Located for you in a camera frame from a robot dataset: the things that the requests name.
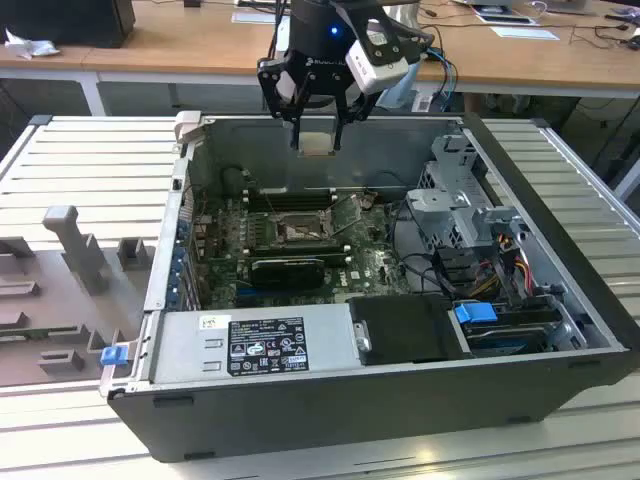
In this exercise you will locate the dark tablet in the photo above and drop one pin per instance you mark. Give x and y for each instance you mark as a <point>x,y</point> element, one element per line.
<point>505,20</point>

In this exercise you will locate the green motherboard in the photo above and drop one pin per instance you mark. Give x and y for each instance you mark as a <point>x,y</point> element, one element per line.
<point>370,260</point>

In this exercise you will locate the black box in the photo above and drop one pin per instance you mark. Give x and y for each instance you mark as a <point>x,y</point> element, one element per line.
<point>65,22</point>

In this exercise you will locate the green RAM stick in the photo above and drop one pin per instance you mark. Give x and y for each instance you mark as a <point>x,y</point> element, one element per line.
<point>20,332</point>

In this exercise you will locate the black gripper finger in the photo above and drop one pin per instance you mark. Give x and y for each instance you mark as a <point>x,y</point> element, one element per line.
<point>345,105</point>
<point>272,90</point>

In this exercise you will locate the blue expansion slot clip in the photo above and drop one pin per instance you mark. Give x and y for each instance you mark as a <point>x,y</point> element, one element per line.
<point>175,275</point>
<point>179,251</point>
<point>173,295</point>
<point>182,227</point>

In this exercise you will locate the black round component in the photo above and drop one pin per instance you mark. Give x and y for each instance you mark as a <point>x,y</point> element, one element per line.
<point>232,182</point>

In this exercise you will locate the pale blue teach pendant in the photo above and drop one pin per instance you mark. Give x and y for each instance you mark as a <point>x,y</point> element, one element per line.
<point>407,87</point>

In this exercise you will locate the black battery holder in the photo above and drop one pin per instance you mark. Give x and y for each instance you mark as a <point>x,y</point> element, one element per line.
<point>369,201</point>

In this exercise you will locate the silver square CPU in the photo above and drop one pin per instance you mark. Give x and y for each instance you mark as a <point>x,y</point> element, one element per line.
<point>316,144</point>

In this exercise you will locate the blue disk carrier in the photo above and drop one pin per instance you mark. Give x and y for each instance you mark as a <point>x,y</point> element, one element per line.
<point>472,314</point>

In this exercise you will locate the thin metal locking lever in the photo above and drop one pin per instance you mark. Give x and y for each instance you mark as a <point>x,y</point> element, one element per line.
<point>271,205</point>
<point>352,225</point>

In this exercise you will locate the blue case latch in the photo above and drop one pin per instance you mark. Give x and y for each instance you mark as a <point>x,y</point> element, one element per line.
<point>112,357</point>

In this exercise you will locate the black open PC case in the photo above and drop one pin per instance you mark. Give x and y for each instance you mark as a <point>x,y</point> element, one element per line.
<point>300,425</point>

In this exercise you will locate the white labelled box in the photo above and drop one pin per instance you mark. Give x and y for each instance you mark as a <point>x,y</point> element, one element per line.
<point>422,103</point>

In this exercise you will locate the black hard disk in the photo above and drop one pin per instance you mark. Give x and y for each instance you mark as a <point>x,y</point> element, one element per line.
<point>505,340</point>

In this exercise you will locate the grey parts rack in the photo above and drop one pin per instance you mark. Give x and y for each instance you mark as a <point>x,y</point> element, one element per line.
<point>50,300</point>

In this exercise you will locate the white sheet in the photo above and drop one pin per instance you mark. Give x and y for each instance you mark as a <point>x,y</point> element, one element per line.
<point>525,33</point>

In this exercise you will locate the CPU socket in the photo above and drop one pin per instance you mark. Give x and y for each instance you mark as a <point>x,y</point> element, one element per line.
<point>300,230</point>

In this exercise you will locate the pale grey case latch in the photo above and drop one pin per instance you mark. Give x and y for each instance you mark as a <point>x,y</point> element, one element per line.
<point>187,125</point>

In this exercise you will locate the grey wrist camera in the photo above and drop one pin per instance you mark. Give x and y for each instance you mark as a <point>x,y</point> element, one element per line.
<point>287,85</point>

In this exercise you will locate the black plastic shroud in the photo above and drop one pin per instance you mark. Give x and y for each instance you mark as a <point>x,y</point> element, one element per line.
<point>400,325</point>

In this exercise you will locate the silver metal drive cage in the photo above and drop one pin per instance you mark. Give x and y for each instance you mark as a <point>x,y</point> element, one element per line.
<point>435,200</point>

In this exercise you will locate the black graphics card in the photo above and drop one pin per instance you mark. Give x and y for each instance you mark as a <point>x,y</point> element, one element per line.
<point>285,272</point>

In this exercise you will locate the wooden desk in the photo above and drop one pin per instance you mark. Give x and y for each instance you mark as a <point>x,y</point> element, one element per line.
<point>200,50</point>

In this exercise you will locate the silver power supply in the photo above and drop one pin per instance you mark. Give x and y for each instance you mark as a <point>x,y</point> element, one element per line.
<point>180,345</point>

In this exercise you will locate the grey sheet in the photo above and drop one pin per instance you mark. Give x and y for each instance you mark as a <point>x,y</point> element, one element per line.
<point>255,18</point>

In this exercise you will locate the crumpled white paper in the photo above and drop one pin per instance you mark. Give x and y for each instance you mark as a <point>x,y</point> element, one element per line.
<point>30,46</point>

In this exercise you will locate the black RAM slot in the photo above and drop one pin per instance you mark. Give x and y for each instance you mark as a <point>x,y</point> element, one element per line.
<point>335,257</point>
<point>260,204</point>
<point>260,194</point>
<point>300,247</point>

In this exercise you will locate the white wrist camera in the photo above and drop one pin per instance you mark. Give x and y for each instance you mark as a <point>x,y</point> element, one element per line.
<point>375,70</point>

